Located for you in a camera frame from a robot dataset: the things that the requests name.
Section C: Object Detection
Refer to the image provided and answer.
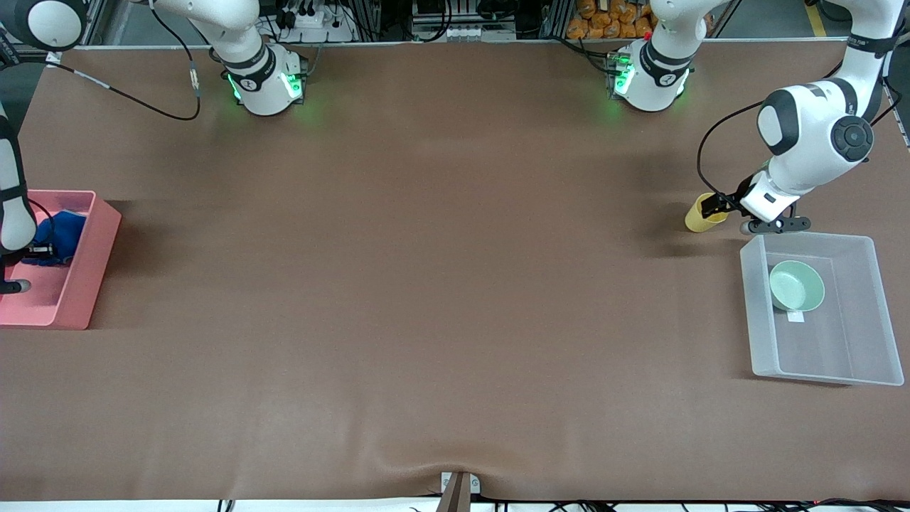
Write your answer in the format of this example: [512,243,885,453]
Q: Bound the yellow plastic cup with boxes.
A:
[684,192,731,234]

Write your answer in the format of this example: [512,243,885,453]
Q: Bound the blue cloth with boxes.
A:
[21,209,88,268]

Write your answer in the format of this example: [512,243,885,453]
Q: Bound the pale green bowl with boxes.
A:
[769,260,827,314]

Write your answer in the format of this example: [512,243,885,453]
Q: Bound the pink plastic bin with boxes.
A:
[0,188,122,331]

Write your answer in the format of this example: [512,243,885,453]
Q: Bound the clear plastic bin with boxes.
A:
[739,228,906,388]

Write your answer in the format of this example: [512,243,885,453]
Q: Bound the orange bagged items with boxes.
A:
[566,0,713,41]

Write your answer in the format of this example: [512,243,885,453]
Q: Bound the brown table cover sheet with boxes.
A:
[0,39,910,503]

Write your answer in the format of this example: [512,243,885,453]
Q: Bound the white power strip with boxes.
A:
[273,0,358,44]

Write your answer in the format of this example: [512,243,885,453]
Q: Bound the metal table clamp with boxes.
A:
[439,470,482,512]

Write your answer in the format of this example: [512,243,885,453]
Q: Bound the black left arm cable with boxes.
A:
[696,63,898,204]

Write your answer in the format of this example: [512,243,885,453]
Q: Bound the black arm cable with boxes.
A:
[27,0,203,247]
[696,63,898,204]

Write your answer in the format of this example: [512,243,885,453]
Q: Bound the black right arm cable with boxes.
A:
[27,0,203,247]

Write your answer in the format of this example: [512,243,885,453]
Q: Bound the aluminium frame rail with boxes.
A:
[71,0,109,48]

